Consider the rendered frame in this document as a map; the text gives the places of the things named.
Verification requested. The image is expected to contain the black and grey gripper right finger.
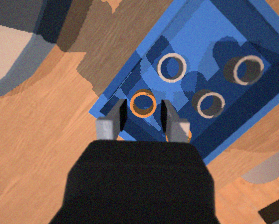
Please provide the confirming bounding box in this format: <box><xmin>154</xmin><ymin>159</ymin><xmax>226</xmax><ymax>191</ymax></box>
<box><xmin>160</xmin><ymin>99</ymin><xmax>190</xmax><ymax>143</ymax></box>

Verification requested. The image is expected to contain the blue crate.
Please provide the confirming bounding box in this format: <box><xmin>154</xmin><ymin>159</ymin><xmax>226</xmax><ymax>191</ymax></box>
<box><xmin>89</xmin><ymin>0</ymin><xmax>279</xmax><ymax>166</ymax></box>

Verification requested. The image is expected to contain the grey round turntable disc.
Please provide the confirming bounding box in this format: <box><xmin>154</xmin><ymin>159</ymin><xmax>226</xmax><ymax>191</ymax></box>
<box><xmin>0</xmin><ymin>0</ymin><xmax>72</xmax><ymax>96</ymax></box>

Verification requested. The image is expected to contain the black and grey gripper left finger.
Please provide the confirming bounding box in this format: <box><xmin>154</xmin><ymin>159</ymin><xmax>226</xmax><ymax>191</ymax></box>
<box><xmin>95</xmin><ymin>99</ymin><xmax>127</xmax><ymax>140</ymax></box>

